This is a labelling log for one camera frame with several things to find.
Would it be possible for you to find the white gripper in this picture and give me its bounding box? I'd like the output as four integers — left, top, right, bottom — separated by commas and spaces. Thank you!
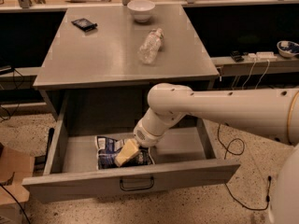
114, 119, 165, 167

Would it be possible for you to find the blue chip bag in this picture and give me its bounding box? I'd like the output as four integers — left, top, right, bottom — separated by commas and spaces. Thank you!
95, 136, 155, 169

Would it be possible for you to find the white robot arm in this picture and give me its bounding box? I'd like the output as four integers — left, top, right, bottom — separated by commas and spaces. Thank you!
115, 83, 299, 224

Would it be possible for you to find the grey open drawer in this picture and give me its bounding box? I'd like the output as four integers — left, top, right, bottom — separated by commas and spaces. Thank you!
21, 91, 241, 203

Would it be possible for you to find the grey metal counter cabinet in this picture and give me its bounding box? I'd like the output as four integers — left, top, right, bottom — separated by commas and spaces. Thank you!
33, 4, 221, 121

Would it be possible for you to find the clear plastic water bottle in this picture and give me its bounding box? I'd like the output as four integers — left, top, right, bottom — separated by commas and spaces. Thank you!
137, 28, 164, 64

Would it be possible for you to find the cardboard box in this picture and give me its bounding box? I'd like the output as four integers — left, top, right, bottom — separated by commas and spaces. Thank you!
0, 147, 35, 224

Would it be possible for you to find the small black packet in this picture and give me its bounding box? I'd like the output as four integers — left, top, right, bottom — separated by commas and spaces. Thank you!
72, 18, 97, 32

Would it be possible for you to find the small black device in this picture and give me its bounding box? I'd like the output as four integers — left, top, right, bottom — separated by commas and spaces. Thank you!
230, 50, 244, 63

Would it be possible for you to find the white bowl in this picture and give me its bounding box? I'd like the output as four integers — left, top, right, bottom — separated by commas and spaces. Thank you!
127, 0, 155, 22

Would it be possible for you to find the white power strip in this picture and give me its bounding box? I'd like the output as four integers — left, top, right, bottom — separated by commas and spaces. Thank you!
248, 51, 277, 61

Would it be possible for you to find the black drawer handle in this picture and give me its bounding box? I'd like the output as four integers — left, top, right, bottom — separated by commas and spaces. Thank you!
120, 177, 155, 191

